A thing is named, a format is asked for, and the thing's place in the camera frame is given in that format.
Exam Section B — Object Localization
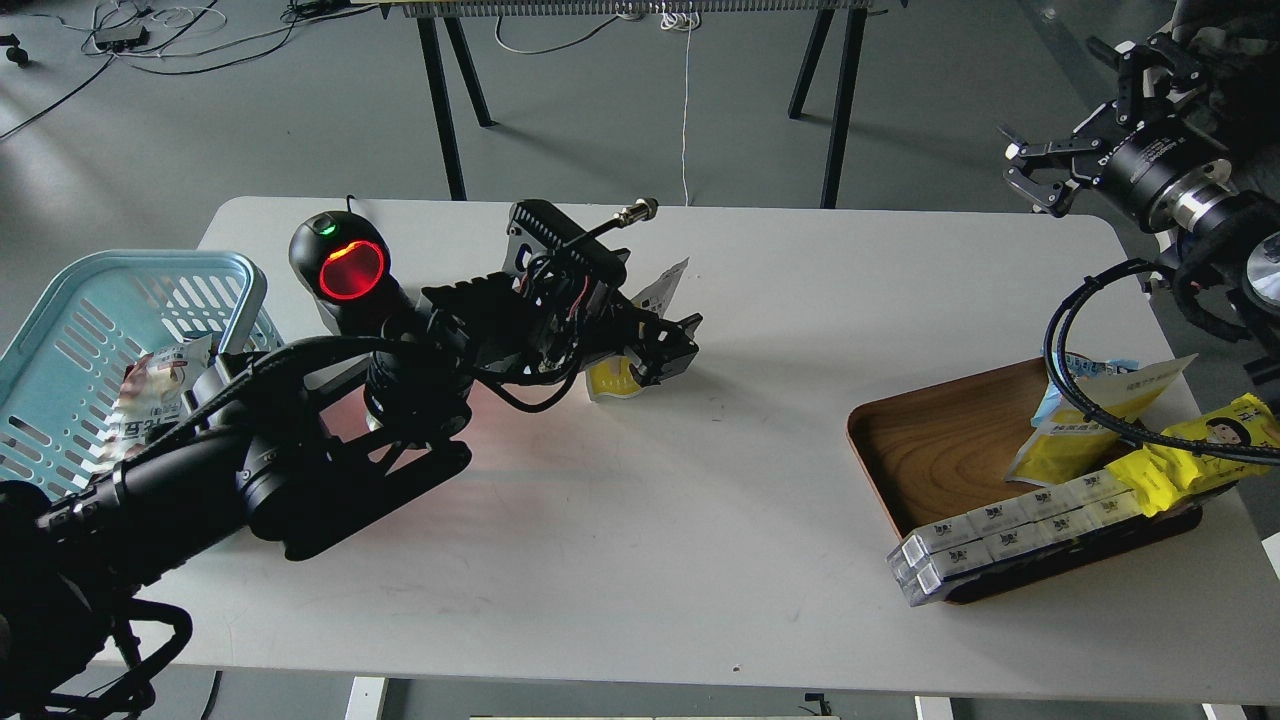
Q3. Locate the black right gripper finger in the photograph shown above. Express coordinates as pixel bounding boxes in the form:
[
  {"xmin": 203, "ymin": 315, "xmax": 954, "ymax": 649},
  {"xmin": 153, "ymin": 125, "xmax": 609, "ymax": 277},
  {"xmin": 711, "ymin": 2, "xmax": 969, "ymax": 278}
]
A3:
[
  {"xmin": 1085, "ymin": 35, "xmax": 1210, "ymax": 126},
  {"xmin": 998, "ymin": 124, "xmax": 1105, "ymax": 218}
]

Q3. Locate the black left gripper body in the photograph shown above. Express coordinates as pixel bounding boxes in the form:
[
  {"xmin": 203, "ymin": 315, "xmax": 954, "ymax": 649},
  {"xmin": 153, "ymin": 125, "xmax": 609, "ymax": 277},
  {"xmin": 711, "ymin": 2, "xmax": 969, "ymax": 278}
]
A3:
[{"xmin": 500, "ymin": 199, "xmax": 641, "ymax": 386}]

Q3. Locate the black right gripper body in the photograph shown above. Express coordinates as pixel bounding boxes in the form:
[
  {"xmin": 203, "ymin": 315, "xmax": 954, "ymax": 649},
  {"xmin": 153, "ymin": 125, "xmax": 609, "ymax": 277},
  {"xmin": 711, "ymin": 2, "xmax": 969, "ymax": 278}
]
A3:
[{"xmin": 1096, "ymin": 117, "xmax": 1233, "ymax": 233}]

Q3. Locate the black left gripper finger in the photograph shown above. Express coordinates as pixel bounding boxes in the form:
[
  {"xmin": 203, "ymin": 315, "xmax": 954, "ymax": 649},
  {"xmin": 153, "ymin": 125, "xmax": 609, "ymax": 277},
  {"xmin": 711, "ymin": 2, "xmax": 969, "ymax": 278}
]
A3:
[
  {"xmin": 628, "ymin": 334, "xmax": 700, "ymax": 387},
  {"xmin": 630, "ymin": 313, "xmax": 703, "ymax": 350}
]

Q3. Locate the yellow white snack pouch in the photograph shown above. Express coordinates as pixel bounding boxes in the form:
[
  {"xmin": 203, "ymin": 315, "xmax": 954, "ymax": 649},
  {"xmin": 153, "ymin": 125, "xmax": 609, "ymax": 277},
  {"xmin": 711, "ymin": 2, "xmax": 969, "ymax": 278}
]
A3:
[{"xmin": 585, "ymin": 258, "xmax": 691, "ymax": 404}]

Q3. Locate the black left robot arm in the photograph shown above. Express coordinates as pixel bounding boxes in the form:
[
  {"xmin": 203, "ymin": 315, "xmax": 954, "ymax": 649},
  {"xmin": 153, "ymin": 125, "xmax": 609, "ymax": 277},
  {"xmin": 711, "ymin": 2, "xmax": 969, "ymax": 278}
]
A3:
[{"xmin": 3, "ymin": 199, "xmax": 701, "ymax": 719}]

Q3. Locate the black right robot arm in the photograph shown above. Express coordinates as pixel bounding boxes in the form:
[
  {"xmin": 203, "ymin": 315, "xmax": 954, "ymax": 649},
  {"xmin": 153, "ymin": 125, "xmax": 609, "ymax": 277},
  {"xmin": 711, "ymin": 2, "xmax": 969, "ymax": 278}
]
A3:
[{"xmin": 1002, "ymin": 33, "xmax": 1279, "ymax": 465}]

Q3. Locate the yellow blue snack bag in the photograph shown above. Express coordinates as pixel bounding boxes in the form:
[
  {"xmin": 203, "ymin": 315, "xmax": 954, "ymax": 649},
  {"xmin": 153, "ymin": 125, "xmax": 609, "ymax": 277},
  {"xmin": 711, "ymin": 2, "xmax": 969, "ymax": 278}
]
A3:
[{"xmin": 1004, "ymin": 354, "xmax": 1197, "ymax": 486}]

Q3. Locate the yellow cartoon snack bag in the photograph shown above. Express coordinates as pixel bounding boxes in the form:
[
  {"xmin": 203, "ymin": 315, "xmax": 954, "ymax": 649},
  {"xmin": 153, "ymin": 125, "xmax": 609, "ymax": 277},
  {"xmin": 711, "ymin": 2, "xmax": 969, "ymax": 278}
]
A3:
[{"xmin": 1105, "ymin": 393, "xmax": 1279, "ymax": 518}]

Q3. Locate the white red snack pack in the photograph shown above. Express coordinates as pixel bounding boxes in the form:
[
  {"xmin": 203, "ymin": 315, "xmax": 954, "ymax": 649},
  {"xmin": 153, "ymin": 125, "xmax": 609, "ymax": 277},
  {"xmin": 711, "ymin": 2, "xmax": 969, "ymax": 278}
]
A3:
[{"xmin": 97, "ymin": 333, "xmax": 220, "ymax": 468}]

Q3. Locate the light blue plastic basket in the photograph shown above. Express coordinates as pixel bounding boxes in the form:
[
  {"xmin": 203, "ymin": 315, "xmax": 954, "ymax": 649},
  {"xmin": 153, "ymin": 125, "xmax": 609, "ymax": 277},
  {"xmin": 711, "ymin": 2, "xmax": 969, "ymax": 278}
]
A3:
[{"xmin": 1, "ymin": 250, "xmax": 283, "ymax": 500}]

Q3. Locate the black barcode scanner red window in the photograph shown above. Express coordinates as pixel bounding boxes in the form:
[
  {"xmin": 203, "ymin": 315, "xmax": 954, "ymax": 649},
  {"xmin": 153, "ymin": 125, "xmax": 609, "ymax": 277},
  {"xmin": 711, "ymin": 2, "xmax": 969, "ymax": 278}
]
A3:
[{"xmin": 288, "ymin": 210, "xmax": 412, "ymax": 336}]

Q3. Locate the black leg background table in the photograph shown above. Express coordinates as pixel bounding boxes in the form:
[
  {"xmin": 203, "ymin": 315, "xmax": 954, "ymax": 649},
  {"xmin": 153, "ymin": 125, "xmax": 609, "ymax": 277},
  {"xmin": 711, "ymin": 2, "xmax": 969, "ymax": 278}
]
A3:
[{"xmin": 408, "ymin": 1, "xmax": 876, "ymax": 209}]

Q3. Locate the black power strip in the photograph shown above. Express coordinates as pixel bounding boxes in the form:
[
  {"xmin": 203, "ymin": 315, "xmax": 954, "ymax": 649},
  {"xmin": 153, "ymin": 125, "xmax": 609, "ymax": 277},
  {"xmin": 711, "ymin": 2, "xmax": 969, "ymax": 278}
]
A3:
[{"xmin": 92, "ymin": 22, "xmax": 148, "ymax": 53}]

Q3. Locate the white hanging cable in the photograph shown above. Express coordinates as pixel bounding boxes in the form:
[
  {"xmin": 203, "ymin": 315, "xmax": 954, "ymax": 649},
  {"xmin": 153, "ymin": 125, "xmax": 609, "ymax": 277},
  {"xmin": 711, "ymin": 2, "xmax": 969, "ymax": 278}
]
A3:
[{"xmin": 658, "ymin": 8, "xmax": 701, "ymax": 208}]

